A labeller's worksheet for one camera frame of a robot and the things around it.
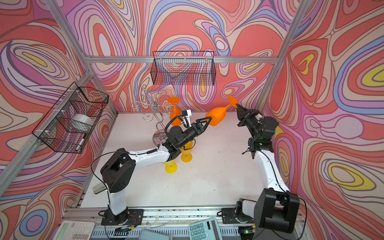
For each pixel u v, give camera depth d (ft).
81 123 2.30
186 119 2.19
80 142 2.36
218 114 2.48
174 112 2.85
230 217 2.40
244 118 2.14
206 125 2.24
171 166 2.98
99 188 2.63
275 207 1.32
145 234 2.10
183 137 2.17
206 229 2.26
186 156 3.08
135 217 2.38
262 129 1.79
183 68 3.16
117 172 1.59
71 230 2.23
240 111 2.21
